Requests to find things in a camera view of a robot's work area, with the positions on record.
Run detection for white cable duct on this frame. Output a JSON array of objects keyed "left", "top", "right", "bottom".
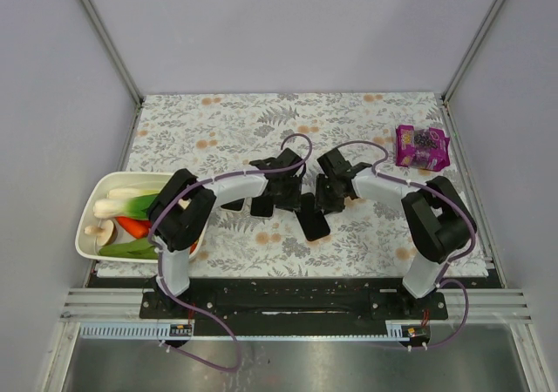
[{"left": 79, "top": 322, "right": 194, "bottom": 341}]

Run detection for green pea pod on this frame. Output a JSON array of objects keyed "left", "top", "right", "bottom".
[{"left": 99, "top": 238, "right": 158, "bottom": 260}]

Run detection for white plastic bin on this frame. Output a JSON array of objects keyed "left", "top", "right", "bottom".
[{"left": 74, "top": 171, "right": 206, "bottom": 262}]

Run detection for white green leek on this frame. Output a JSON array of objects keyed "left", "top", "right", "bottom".
[{"left": 93, "top": 194, "right": 157, "bottom": 220}]

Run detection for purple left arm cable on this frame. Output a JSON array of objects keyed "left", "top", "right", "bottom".
[{"left": 146, "top": 133, "right": 313, "bottom": 374}]

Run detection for black phone case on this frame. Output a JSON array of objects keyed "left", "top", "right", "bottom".
[{"left": 298, "top": 192, "right": 330, "bottom": 243}]

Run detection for orange carrot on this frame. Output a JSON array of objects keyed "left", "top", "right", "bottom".
[{"left": 115, "top": 216, "right": 151, "bottom": 239}]

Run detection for floral tablecloth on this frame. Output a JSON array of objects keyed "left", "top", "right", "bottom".
[{"left": 96, "top": 91, "right": 489, "bottom": 280}]

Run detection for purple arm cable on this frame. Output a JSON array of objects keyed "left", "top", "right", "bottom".
[
  {"left": 335, "top": 139, "right": 479, "bottom": 350},
  {"left": 146, "top": 133, "right": 313, "bottom": 374}
]

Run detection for purple snack bag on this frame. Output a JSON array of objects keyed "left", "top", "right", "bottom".
[{"left": 395, "top": 125, "right": 451, "bottom": 172}]

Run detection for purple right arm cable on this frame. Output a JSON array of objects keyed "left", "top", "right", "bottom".
[{"left": 335, "top": 139, "right": 479, "bottom": 350}]

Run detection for silver smartphone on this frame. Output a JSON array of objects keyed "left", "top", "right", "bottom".
[{"left": 250, "top": 196, "right": 275, "bottom": 219}]

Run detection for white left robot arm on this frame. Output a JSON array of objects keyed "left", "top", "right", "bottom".
[{"left": 147, "top": 148, "right": 306, "bottom": 296}]

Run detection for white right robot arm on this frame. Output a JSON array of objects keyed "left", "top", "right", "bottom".
[{"left": 316, "top": 148, "right": 477, "bottom": 299}]

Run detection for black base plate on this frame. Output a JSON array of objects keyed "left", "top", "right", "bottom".
[{"left": 139, "top": 276, "right": 449, "bottom": 323}]

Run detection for brown mushroom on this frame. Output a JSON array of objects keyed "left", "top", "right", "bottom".
[{"left": 84, "top": 220, "right": 118, "bottom": 247}]

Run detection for aluminium rail frame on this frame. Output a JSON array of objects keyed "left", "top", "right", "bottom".
[{"left": 60, "top": 288, "right": 533, "bottom": 325}]

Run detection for blue smartphone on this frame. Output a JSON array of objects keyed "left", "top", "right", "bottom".
[{"left": 221, "top": 199, "right": 245, "bottom": 213}]

